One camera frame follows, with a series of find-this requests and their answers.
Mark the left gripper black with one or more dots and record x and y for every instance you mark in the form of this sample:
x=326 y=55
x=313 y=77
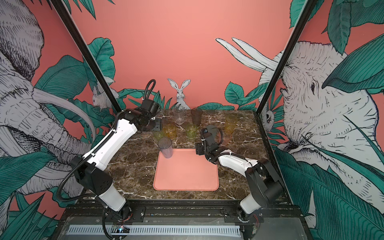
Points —
x=158 y=124

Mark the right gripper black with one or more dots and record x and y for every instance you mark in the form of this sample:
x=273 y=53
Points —
x=199 y=146

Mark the tall light green tumbler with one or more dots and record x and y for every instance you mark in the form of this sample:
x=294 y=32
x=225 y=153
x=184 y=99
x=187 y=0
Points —
x=158 y=135

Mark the tall blue-grey clear tumbler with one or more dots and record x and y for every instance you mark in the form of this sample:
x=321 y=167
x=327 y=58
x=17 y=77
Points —
x=165 y=146

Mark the pink plastic tray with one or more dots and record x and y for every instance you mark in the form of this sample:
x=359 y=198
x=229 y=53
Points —
x=185 y=171

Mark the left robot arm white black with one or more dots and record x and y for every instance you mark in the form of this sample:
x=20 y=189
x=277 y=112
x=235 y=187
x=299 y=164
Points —
x=89 y=170

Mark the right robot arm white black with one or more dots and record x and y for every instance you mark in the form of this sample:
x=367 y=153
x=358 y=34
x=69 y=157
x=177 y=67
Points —
x=264 y=182

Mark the pink clear tumbler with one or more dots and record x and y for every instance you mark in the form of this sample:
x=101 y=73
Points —
x=227 y=139

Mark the short green tumbler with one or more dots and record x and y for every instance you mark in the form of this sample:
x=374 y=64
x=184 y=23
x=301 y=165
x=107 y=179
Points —
x=191 y=130

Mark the short yellow tumbler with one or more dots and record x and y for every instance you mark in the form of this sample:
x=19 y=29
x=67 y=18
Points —
x=170 y=131

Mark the tall yellow tumbler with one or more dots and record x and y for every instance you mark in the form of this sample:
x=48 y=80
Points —
x=231 y=123

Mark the tall dark grey tumbler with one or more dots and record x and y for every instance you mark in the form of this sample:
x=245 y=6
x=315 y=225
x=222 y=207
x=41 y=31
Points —
x=196 y=116

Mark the white perforated strip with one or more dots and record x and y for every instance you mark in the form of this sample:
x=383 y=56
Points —
x=137 y=230

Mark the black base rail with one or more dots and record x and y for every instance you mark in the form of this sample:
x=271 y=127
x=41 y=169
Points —
x=227 y=209

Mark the left black frame post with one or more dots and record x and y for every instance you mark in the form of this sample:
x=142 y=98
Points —
x=66 y=18

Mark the black frame post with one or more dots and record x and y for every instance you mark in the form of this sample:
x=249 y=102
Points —
x=66 y=18
x=298 y=29

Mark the right black frame post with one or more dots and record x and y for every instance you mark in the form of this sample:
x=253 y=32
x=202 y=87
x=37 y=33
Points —
x=298 y=29

